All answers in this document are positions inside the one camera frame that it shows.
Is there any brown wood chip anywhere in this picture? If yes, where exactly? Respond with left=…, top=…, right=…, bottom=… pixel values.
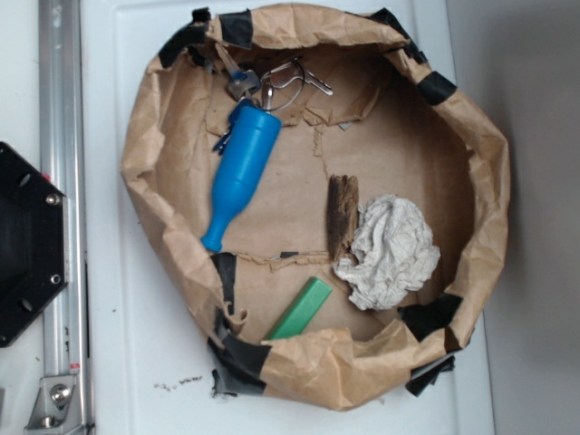
left=326, top=175, right=359, bottom=262

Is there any brown paper bag bin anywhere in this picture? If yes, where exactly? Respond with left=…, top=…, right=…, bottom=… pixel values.
left=121, top=4, right=510, bottom=411

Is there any green rectangular block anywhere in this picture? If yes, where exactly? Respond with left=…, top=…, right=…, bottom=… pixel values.
left=264, top=276, right=333, bottom=341

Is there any blue plastic bottle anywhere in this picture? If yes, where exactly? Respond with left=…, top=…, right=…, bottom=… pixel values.
left=201, top=101, right=282, bottom=252

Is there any crumpled white paper ball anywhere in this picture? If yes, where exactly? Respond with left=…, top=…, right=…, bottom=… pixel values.
left=333, top=195, right=440, bottom=311

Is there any silver key bunch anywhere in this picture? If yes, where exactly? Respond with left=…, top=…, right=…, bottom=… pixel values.
left=215, top=43, right=334, bottom=111

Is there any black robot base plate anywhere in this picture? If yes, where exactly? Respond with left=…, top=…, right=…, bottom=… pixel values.
left=0, top=142, right=67, bottom=348

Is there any aluminium frame rail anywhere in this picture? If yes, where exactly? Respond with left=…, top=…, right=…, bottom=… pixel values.
left=38, top=1, right=94, bottom=434

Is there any metal corner bracket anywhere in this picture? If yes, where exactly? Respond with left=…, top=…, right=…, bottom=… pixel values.
left=24, top=374, right=83, bottom=434

